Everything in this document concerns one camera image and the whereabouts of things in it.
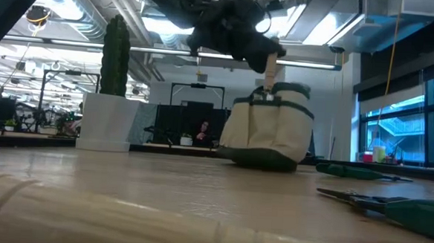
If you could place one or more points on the silver ceiling air duct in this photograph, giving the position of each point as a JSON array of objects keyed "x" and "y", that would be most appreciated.
[{"x": 77, "y": 10}]

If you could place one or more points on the long ceiling light bar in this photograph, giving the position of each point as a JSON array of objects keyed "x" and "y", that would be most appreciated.
[{"x": 76, "y": 43}]

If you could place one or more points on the cream gardening bag green trim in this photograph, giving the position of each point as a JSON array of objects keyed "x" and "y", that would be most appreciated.
[{"x": 268, "y": 131}]

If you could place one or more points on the white cup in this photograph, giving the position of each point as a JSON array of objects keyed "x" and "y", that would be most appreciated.
[{"x": 378, "y": 154}]

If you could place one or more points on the black aluminium table frame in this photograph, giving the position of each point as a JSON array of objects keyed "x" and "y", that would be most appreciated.
[{"x": 385, "y": 168}]

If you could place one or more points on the dark-framed window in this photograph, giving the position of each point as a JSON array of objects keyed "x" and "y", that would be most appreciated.
[{"x": 398, "y": 134}]

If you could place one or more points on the tall green cactus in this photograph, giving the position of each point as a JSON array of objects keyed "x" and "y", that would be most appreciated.
[{"x": 115, "y": 56}]

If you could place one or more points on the red cup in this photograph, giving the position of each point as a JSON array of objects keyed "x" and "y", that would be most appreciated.
[{"x": 367, "y": 157}]

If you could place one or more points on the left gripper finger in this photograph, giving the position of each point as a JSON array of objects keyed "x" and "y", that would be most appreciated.
[{"x": 265, "y": 55}]

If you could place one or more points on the grey speckled board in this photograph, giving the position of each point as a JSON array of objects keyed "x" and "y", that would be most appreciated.
[{"x": 142, "y": 125}]

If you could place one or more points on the black desk partition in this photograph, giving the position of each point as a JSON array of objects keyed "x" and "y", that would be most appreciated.
[{"x": 176, "y": 119}]

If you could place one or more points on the person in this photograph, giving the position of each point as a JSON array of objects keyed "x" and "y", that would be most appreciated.
[{"x": 202, "y": 133}]

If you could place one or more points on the white hexagonal plant pot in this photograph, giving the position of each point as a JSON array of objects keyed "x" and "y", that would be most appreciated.
[{"x": 105, "y": 123}]

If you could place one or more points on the black background rig frame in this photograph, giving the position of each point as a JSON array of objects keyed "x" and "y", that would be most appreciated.
[
  {"x": 70, "y": 73},
  {"x": 198, "y": 86}
]

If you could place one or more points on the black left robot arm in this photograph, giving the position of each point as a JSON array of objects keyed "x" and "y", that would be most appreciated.
[{"x": 7, "y": 13}]

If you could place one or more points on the small white potted plant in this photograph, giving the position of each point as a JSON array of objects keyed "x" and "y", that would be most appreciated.
[{"x": 186, "y": 140}]

